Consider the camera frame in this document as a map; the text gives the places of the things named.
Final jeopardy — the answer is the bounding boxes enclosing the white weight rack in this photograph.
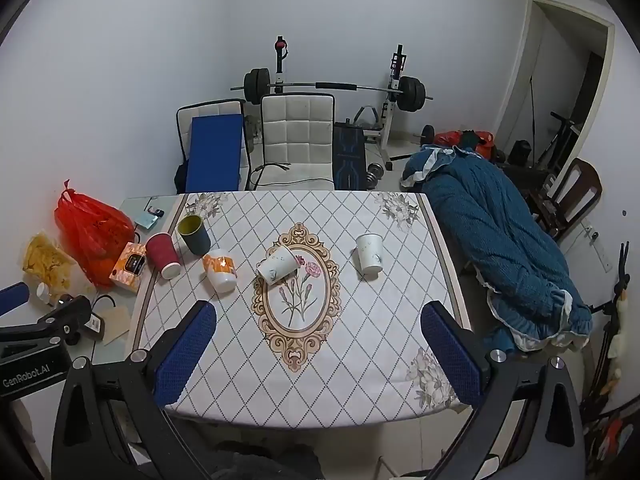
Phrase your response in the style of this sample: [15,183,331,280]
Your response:
[272,35,407,163]

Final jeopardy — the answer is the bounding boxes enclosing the black tripod stand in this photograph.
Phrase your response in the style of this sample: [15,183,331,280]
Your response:
[580,241,632,413]

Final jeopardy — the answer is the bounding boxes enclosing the floral diamond pattern tablecloth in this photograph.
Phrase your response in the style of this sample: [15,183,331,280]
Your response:
[125,191,476,431]

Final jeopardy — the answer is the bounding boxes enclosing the brown paper tag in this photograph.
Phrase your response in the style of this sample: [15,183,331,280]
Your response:
[91,305,132,346]

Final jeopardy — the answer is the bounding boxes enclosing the orange and white paper cup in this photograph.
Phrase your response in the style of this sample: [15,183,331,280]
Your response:
[202,249,237,292]

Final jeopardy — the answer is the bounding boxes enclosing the black scooter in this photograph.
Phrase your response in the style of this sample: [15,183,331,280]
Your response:
[537,110,582,169]

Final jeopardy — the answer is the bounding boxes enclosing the dark cup with yellow inside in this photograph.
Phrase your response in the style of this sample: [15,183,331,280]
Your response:
[177,215,212,256]

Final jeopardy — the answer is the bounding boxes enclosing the dark cloth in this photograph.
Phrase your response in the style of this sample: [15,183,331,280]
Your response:
[210,442,322,480]

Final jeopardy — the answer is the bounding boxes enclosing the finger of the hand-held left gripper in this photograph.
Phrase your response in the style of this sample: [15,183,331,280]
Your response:
[0,281,31,317]
[0,296,94,348]

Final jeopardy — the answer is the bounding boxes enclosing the black and blue bench pad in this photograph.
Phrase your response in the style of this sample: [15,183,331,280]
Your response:
[332,121,369,191]

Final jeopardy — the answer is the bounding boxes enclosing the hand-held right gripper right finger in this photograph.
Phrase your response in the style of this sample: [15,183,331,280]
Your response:
[421,302,587,480]

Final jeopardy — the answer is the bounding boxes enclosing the white quilted chair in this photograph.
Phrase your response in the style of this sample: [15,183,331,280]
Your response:
[247,94,336,192]
[176,99,252,194]

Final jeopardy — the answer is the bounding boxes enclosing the yellow snack bag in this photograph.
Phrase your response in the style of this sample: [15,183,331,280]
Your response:
[22,232,96,306]

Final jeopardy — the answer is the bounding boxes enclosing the white marbled paper cup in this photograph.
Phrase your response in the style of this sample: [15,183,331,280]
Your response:
[256,245,299,285]

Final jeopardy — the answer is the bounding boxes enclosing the red plastic bag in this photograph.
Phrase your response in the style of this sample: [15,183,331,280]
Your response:
[54,179,136,288]

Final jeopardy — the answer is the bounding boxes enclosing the red ribbed paper cup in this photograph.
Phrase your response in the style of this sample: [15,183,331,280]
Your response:
[145,232,181,280]

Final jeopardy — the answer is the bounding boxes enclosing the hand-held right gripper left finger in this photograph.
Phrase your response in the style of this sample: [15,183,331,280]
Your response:
[51,300,218,480]

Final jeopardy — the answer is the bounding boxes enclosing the blue flat board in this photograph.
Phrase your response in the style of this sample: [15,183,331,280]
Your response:
[186,114,246,193]

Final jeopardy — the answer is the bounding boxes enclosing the black cable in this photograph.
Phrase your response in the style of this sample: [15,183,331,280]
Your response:
[248,161,297,189]

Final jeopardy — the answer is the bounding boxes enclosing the white speckled paper cup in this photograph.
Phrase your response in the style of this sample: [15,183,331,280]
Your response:
[355,233,385,276]

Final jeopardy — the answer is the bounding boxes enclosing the teal quilted blanket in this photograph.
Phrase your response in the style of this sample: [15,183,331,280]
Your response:
[400,144,594,357]

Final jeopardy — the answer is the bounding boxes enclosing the barbell with black plates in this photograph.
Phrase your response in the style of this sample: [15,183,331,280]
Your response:
[243,68,435,112]

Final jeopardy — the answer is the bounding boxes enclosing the dark wooden chair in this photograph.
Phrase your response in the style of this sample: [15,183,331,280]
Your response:
[529,157,603,242]

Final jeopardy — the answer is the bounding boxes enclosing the orange cardboard box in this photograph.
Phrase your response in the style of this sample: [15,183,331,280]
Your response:
[109,241,149,295]

